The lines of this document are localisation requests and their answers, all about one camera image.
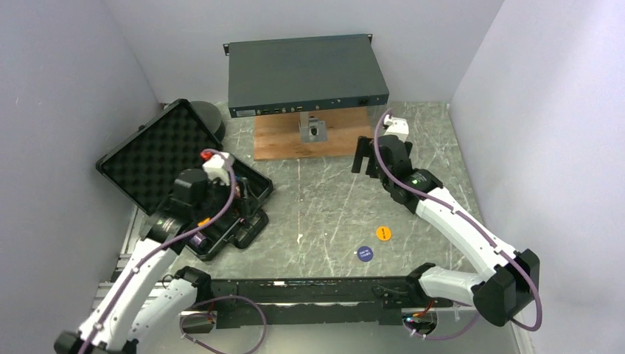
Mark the blue small blind button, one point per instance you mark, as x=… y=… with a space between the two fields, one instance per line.
x=364 y=254

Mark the black round speaker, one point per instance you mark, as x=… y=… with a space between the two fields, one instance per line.
x=212 y=118

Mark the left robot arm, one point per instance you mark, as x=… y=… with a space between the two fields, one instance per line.
x=125 y=318

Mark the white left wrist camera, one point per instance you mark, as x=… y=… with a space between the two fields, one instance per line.
x=216 y=166

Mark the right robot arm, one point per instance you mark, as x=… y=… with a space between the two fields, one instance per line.
x=504 y=286

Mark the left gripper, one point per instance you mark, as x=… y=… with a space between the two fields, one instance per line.
x=227 y=191

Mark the metal stand post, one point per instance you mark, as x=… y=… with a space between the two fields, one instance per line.
x=311 y=128

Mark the orange dealer button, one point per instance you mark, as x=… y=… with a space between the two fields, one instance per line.
x=383 y=233

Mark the dark teal rack device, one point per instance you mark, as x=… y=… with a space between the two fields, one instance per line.
x=283 y=76

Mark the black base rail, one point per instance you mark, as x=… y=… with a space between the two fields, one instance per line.
x=311 y=301

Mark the wooden base board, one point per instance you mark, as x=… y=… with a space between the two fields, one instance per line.
x=277 y=137

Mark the purple chip stack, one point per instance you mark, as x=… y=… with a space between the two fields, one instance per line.
x=198 y=240

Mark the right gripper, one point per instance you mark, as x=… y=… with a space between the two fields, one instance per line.
x=364 y=149

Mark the black poker set case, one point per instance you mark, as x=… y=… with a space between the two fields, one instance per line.
x=146 y=164

